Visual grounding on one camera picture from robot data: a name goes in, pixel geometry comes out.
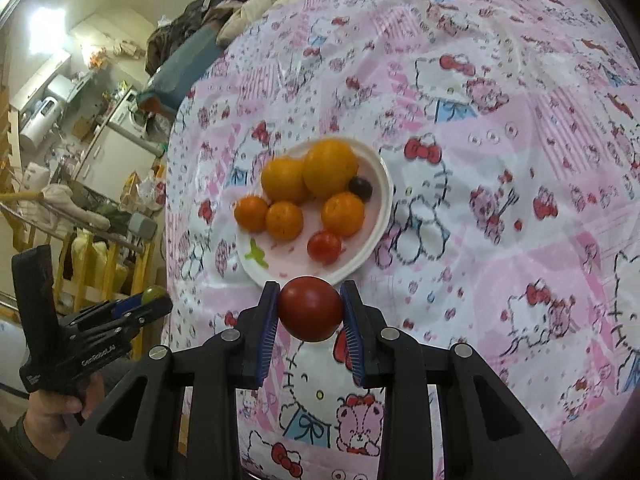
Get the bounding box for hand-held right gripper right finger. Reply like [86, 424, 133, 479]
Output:
[340, 280, 576, 480]

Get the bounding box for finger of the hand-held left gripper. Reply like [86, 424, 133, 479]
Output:
[79, 296, 174, 347]
[74, 293, 147, 329]

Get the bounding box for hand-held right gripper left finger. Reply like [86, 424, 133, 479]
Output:
[50, 281, 281, 480]

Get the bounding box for large red tomato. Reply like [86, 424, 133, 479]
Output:
[277, 276, 345, 343]

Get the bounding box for pink and white plate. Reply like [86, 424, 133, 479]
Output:
[235, 136, 393, 287]

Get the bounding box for small red tomato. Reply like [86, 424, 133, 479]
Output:
[306, 230, 343, 264]

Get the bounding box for small mandarin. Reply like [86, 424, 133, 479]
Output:
[265, 201, 305, 242]
[234, 195, 271, 233]

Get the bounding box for dark purple grape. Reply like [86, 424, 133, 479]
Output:
[347, 176, 373, 202]

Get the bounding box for large orange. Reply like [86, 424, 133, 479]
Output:
[301, 139, 361, 201]

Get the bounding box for person's left forearm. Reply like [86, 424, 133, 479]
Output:
[0, 415, 63, 480]

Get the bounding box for person's left hand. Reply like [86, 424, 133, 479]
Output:
[22, 367, 107, 429]

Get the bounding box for yellow wooden railing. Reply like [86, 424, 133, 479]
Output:
[0, 190, 158, 321]

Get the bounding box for white towel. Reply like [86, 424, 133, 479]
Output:
[22, 162, 111, 231]

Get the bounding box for large mandarin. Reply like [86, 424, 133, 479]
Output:
[261, 156, 311, 206]

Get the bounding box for pink cartoon printed blanket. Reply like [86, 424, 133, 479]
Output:
[162, 0, 640, 480]

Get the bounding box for white kitchen appliance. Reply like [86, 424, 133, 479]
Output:
[19, 96, 60, 151]

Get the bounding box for blue jeans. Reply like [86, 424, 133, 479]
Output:
[137, 25, 226, 113]

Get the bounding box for dark jacket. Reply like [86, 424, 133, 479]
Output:
[145, 0, 236, 76]

